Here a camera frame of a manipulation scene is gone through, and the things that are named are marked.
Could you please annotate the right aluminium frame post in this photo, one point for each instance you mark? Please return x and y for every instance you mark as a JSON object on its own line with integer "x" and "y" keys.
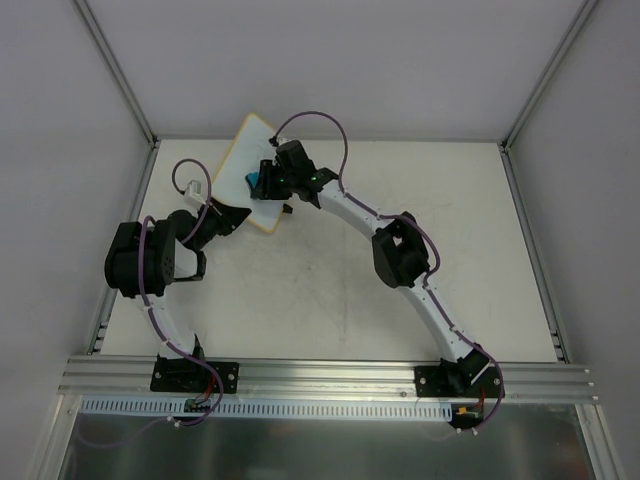
{"x": 575, "y": 28}

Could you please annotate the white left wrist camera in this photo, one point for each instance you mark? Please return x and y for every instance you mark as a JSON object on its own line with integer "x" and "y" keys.
{"x": 194, "y": 195}

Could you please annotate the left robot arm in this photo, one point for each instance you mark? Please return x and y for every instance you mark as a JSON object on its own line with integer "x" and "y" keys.
{"x": 146, "y": 257}

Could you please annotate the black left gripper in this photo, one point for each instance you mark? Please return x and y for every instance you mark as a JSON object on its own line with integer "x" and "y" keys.
{"x": 220, "y": 217}

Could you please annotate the left aluminium frame post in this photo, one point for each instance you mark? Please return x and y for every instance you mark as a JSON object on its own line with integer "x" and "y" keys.
{"x": 105, "y": 51}

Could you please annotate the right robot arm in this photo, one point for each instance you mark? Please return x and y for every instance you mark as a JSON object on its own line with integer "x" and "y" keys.
{"x": 401, "y": 261}

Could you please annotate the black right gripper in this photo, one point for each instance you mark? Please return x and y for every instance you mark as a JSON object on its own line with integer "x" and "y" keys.
{"x": 270, "y": 183}

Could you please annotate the aluminium frame post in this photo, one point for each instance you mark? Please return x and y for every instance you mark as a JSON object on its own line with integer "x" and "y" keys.
{"x": 575, "y": 28}
{"x": 105, "y": 51}

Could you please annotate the blue bone shaped eraser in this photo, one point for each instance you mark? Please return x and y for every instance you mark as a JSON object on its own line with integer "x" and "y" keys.
{"x": 252, "y": 179}

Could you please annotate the aluminium front rail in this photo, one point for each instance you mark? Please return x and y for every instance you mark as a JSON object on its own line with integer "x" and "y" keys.
{"x": 528, "y": 383}

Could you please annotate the white slotted cable duct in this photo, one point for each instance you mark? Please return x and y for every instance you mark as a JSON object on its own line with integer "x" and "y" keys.
{"x": 272, "y": 409}

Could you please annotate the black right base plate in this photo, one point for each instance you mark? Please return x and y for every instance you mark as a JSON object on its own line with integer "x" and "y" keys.
{"x": 455, "y": 382}

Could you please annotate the yellow framed whiteboard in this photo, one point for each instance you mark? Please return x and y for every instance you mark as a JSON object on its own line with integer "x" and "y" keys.
{"x": 229, "y": 186}

